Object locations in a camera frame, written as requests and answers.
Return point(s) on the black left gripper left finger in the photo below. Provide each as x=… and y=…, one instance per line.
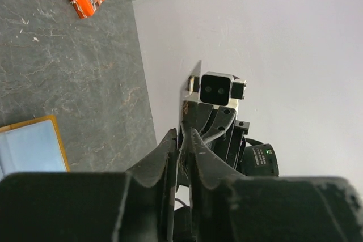
x=135, y=205

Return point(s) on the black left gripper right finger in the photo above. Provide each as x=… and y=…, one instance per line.
x=227, y=206

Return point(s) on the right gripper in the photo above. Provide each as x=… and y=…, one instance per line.
x=219, y=130

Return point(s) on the yellow leather card holder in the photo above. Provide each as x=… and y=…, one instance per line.
x=33, y=146

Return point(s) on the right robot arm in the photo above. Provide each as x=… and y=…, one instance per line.
x=247, y=156

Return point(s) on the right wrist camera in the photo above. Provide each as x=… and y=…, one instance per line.
x=216, y=88

